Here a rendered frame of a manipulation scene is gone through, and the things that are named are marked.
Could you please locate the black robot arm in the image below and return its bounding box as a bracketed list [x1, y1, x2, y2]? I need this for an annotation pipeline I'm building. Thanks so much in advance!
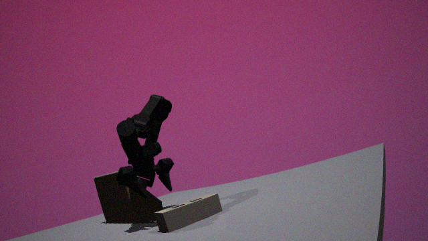
[116, 94, 172, 189]

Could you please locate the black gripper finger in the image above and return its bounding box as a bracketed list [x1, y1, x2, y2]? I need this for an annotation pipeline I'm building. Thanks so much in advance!
[158, 165, 172, 191]
[123, 173, 146, 198]

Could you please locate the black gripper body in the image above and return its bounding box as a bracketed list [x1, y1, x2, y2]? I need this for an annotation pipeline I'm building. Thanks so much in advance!
[116, 149, 174, 185]

